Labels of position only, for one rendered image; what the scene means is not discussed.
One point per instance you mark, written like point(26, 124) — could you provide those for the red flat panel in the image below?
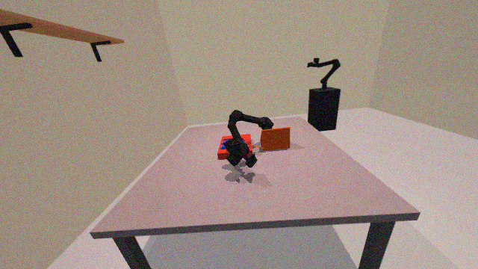
point(222, 151)

